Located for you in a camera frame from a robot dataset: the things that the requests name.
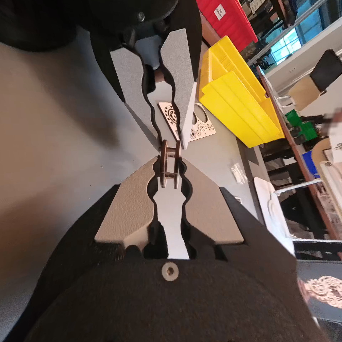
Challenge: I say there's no green plastic object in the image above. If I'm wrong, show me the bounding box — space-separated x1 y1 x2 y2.
284 110 318 139

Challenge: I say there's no wooden side table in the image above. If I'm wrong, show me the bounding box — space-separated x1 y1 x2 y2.
256 65 342 241

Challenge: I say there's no wooden spool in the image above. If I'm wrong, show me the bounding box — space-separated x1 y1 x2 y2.
159 139 182 189

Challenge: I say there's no laser-cut wooden sheet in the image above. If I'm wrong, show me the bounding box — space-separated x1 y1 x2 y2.
158 102 216 142

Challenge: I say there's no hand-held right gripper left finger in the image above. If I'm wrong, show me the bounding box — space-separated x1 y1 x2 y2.
95 156 159 250

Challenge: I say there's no white flat device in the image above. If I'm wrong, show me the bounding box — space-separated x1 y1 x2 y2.
254 176 296 257

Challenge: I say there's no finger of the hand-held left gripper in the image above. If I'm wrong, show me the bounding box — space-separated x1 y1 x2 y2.
110 47 163 151
160 28 198 149

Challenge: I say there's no yellow plastic bin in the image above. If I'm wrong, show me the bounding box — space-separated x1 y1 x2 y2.
198 35 285 149

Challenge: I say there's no clear plastic bag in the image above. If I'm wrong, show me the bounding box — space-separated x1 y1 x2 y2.
230 163 249 184

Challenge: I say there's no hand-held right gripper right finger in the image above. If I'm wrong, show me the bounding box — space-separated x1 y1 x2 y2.
180 158 244 245

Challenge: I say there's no red plastic tote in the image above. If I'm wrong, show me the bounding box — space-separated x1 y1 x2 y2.
196 0 259 52

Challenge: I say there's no dark puzzle kit box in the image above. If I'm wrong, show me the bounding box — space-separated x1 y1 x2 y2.
292 240 342 329

